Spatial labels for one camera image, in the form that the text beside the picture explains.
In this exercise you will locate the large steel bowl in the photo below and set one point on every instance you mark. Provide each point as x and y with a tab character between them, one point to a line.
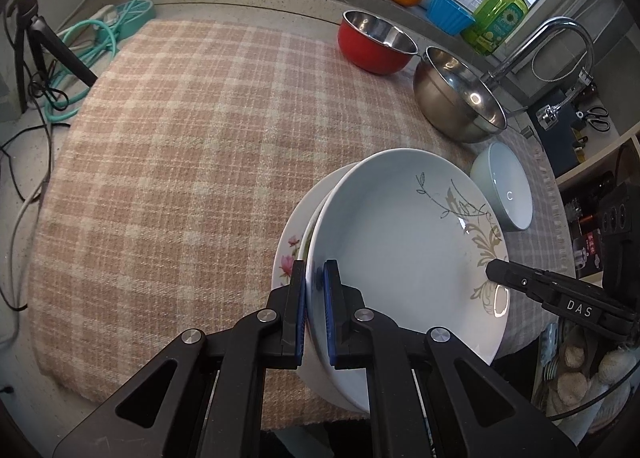
450	87

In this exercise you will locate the wooden shelf unit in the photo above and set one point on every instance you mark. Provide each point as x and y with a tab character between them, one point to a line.
575	175

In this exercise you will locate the white plate pink flowers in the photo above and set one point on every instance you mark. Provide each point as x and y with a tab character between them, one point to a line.
282	253

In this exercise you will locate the pink plaid table cloth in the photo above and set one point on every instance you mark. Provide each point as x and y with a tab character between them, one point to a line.
175	162

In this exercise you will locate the red steel bowl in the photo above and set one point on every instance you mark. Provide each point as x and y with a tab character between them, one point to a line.
365	50

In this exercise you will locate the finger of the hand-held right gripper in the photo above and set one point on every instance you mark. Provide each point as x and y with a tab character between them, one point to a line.
530	283

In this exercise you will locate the flexible faucet sprayer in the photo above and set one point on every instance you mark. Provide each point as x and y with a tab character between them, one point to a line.
550	113

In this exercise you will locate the blue ribbed cup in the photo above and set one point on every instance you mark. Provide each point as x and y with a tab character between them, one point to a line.
447	12

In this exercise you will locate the light blue ceramic bowl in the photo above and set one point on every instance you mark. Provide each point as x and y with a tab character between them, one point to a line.
505	188

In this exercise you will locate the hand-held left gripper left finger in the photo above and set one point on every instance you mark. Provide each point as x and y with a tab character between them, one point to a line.
299	318

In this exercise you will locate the green dish soap bottle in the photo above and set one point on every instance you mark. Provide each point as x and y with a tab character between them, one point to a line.
500	12

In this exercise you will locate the red and black box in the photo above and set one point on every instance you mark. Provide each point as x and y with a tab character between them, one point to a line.
590	245

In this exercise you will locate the chrome kitchen faucet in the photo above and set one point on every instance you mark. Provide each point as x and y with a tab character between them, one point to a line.
530	40

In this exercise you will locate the dark blue knife holder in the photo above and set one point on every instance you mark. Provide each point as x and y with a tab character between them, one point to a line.
565	147

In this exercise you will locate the person's right hand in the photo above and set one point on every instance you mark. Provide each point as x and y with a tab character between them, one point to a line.
572	385

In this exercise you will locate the white plate grey leaf print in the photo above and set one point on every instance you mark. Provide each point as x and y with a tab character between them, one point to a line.
400	248

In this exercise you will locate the white power strip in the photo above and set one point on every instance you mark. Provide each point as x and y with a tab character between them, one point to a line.
107	13

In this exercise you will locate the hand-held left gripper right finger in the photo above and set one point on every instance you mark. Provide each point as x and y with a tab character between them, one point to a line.
330	318

